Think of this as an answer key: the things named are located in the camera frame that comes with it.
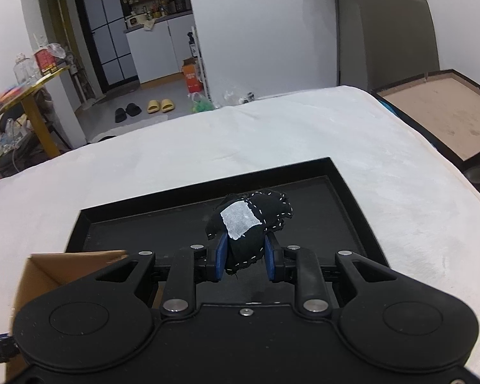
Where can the grey padded headboard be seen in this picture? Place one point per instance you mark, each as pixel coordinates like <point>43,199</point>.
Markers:
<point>396,36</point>

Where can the black framed glass door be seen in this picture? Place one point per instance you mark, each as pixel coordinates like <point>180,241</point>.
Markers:
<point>104,28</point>

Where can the black tray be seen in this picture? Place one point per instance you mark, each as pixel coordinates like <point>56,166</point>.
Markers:
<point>324,216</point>

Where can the yellow side table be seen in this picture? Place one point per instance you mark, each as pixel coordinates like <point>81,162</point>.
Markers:
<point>36,120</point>

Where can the orange cardboard box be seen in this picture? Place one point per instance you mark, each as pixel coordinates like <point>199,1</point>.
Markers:
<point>192,78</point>

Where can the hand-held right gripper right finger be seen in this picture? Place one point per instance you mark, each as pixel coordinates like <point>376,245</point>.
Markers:
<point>268,260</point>

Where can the white kitchen cabinet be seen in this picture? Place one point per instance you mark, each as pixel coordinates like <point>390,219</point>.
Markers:
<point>160,52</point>

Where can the yellow slipper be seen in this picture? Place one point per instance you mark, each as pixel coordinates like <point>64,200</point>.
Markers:
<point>153,107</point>
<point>167,105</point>

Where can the brown cardboard box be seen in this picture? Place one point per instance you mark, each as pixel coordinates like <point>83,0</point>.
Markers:
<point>40,276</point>

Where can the black stitched soft toy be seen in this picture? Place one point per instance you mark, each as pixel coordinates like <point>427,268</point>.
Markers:
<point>264,212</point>

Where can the clear glass jar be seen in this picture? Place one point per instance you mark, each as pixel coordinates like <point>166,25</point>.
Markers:
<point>23,70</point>

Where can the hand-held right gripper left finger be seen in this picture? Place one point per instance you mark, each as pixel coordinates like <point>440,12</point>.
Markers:
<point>220,260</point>

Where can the green plastic bag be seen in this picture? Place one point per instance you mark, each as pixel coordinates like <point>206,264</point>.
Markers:
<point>202,104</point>

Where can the black slipper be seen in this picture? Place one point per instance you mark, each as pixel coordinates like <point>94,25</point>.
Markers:
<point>133,109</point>
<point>120,115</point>

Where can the black framed brown board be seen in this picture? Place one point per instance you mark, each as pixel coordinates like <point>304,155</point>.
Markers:
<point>448,108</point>

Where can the white narrow rack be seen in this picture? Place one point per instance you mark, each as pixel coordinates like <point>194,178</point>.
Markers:
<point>203,68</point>

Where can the spray bottle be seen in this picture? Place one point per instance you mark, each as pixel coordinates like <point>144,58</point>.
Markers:
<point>191,46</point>

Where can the red box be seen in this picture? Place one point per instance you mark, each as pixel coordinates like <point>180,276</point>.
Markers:
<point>44,60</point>

